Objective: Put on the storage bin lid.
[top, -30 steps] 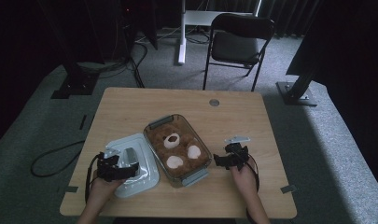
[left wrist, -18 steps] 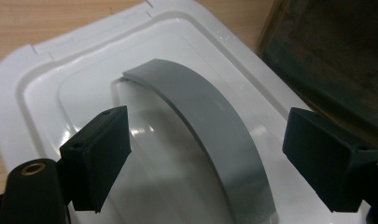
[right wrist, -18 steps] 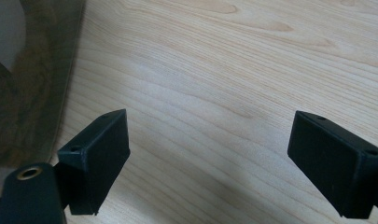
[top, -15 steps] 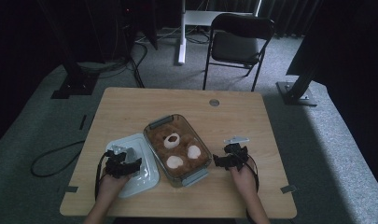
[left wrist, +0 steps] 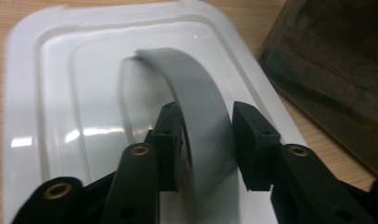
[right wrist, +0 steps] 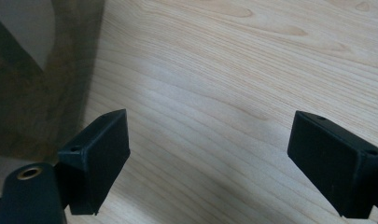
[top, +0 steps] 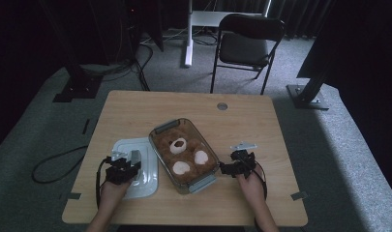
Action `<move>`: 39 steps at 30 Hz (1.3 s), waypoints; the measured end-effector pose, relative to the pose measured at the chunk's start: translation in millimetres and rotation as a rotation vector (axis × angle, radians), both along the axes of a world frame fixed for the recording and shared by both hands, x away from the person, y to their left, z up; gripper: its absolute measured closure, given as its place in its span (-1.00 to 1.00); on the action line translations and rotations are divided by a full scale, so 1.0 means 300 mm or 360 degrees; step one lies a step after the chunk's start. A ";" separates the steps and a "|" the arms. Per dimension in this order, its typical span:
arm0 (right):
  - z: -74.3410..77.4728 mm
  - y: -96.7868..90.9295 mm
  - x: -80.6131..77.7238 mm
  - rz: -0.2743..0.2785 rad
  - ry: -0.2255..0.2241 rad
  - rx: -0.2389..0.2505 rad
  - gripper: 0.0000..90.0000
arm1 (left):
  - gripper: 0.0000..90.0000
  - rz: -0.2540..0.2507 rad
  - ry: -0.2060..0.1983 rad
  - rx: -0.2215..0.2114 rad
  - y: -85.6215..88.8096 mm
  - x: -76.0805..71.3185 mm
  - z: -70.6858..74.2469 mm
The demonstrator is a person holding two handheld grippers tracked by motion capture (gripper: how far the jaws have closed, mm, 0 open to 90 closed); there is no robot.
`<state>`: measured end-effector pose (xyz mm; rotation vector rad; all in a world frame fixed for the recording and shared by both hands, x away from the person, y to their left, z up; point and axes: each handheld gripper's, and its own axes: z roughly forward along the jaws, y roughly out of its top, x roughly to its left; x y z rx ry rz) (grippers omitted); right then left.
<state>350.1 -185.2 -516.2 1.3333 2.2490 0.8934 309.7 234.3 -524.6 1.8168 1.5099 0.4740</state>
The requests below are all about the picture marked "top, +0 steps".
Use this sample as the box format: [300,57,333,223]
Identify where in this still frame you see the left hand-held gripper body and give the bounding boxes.
[104,150,137,186]

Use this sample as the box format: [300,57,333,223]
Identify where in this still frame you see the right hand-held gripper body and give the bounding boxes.
[229,140,259,180]

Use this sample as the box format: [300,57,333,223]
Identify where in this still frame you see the white lid with grey handle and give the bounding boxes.
[109,137,160,200]

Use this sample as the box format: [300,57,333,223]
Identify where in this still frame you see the clear plastic storage box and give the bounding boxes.
[148,117,222,195]

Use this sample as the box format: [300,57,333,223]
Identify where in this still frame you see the brown teddy bear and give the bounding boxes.
[153,124,218,186]

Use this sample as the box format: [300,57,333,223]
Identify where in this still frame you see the person's left hand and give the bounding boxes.
[99,178,134,209]

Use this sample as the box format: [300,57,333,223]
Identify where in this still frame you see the person's right hand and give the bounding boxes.
[236,163,266,205]

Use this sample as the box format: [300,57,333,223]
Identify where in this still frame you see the black tape strip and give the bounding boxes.
[81,118,92,135]

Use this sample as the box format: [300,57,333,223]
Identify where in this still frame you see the black metal stand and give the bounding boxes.
[38,0,105,104]
[286,64,334,111]

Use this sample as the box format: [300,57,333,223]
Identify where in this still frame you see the black folding chair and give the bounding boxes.
[210,13,286,96]

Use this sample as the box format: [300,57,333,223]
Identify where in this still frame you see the dark curtain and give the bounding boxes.
[267,0,336,41]

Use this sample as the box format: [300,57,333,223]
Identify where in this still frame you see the left hand-held gripper cable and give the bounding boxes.
[94,157,113,210]

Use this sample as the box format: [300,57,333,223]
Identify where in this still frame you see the hand-held gripper cable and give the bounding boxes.
[252,160,269,232]
[94,157,113,210]

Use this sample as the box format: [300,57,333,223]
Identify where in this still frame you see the right hand-held gripper cable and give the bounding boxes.
[252,160,269,232]

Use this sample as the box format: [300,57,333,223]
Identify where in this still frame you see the black floor cable loop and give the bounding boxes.
[31,145,90,185]

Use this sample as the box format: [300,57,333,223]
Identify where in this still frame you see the bundle of floor cables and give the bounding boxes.
[80,42,155,93]

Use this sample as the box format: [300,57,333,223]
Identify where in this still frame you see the white desk frame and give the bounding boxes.
[183,0,273,68]

